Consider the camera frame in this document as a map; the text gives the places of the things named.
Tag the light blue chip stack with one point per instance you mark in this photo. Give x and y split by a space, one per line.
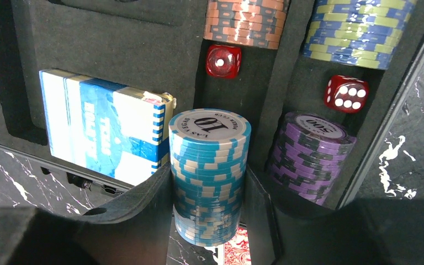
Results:
208 157

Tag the red die near edge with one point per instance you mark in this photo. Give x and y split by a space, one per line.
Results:
346 94

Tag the purple poker chip stack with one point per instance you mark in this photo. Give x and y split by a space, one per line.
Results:
308 155

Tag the orange poker chip stack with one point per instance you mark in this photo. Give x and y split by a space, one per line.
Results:
255 23

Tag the red backed card deck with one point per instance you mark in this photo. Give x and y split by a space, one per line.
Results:
237 250

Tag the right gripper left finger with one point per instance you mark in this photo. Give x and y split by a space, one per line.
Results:
134 227

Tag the black poker set case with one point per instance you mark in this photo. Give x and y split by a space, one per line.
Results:
158 46

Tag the blue yellow chip stack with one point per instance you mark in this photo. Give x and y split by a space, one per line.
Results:
357 33

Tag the red die in case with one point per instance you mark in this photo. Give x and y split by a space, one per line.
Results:
223 61

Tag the blue white card box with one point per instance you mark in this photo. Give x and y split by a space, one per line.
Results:
110 128

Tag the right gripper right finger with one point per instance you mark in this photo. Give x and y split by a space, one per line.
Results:
285 228

